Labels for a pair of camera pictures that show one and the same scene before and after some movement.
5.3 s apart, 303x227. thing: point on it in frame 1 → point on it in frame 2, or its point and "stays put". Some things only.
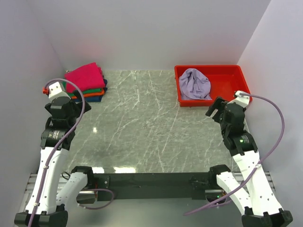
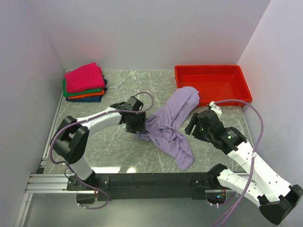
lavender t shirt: x=193 y=84 → x=163 y=126
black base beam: x=151 y=186 stays put
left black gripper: x=79 y=107 → x=140 y=126
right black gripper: x=218 y=103 → x=196 y=133
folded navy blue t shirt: x=93 y=99 stays put
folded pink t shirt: x=87 y=77 stays put
